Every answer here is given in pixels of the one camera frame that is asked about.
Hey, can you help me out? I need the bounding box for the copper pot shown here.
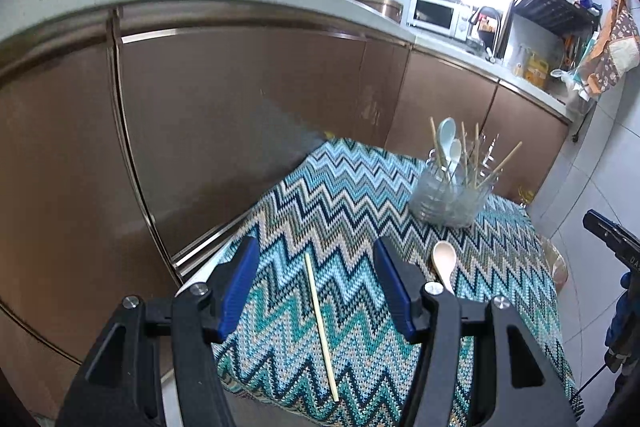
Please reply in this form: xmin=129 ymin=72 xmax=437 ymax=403
xmin=356 ymin=0 xmax=404 ymax=24

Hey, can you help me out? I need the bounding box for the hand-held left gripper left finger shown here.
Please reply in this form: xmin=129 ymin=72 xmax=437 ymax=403
xmin=57 ymin=236 xmax=262 ymax=427

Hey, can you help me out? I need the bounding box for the patterned hanging apron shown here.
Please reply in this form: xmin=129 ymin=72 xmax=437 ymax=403
xmin=575 ymin=0 xmax=640 ymax=96

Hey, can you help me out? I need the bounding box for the clear plastic bag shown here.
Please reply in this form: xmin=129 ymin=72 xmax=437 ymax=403
xmin=550 ymin=68 xmax=576 ymax=94

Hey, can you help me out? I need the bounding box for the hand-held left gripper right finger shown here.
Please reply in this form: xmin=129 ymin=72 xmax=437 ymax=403
xmin=372 ymin=236 xmax=576 ymax=427

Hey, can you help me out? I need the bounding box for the small white ceramic spoon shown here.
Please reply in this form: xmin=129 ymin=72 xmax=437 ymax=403
xmin=446 ymin=138 xmax=463 ymax=182

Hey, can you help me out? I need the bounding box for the zigzag knitted tablecloth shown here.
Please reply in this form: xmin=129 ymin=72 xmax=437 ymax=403
xmin=200 ymin=137 xmax=583 ymax=423

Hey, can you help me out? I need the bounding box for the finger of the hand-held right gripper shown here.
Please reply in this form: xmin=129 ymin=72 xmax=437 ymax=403
xmin=582 ymin=209 xmax=640 ymax=269

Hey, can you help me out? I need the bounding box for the translucent waste bin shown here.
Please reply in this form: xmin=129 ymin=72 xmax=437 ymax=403
xmin=541 ymin=237 xmax=570 ymax=294

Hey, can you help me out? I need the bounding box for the brown kitchen cabinet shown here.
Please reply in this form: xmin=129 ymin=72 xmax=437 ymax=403
xmin=0 ymin=0 xmax=571 ymax=423

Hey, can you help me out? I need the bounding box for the yellow bottle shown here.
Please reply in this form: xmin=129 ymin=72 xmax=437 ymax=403
xmin=525 ymin=51 xmax=550 ymax=88

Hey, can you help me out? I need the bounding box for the clear plastic utensil holder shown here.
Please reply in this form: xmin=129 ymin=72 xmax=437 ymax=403
xmin=407 ymin=149 xmax=495 ymax=229

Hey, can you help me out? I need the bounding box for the light blue ceramic spoon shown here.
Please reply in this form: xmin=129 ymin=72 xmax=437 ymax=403
xmin=436 ymin=117 xmax=458 ymax=172

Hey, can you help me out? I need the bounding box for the white microwave oven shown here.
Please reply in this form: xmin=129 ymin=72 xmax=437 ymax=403
xmin=406 ymin=0 xmax=477 ymax=42

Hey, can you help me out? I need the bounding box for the beige ceramic spoon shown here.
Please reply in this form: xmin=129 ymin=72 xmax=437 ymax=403
xmin=431 ymin=241 xmax=457 ymax=297

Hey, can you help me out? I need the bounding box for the person's right hand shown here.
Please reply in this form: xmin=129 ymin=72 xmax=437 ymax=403
xmin=605 ymin=273 xmax=633 ymax=360

